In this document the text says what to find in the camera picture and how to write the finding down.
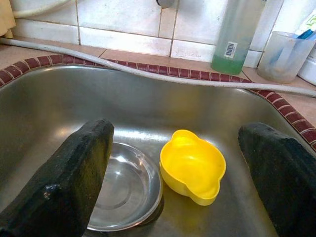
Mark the yellow plastic bowl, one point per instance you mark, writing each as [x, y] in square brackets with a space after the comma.
[192, 168]

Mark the stainless steel sink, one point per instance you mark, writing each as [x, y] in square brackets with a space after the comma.
[61, 98]

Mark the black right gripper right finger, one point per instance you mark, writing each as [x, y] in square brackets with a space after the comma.
[288, 187]

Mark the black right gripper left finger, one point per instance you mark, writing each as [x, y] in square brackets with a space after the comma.
[61, 185]

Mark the cream black water ioniser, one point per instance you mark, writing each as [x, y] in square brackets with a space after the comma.
[6, 17]

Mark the clear soap bottle blue cap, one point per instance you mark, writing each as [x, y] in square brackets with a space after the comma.
[234, 37]

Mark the large white detergent bottle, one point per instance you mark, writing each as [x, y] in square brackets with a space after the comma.
[308, 71]

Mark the metal faucet pipe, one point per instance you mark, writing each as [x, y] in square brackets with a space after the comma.
[165, 3]

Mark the stainless steel plate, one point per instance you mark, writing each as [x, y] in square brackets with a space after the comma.
[123, 187]

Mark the clear plastic measuring cup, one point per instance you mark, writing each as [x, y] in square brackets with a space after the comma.
[284, 59]

